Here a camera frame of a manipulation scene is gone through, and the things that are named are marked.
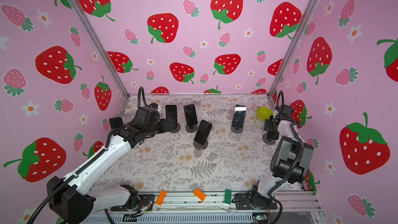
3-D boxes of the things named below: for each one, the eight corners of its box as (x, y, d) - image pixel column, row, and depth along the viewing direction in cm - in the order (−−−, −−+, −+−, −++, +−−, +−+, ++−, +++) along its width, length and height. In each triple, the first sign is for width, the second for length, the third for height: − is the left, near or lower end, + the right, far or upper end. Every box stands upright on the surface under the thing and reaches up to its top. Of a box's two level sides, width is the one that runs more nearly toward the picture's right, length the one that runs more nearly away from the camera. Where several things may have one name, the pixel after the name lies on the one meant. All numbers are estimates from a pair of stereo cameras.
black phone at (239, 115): (230, 130, 103) (234, 117, 91) (232, 117, 110) (235, 104, 98) (241, 132, 102) (246, 119, 90) (242, 119, 109) (247, 105, 97)
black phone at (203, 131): (195, 143, 96) (193, 129, 83) (203, 133, 101) (203, 118, 87) (204, 149, 94) (204, 135, 80) (212, 139, 98) (213, 124, 85)
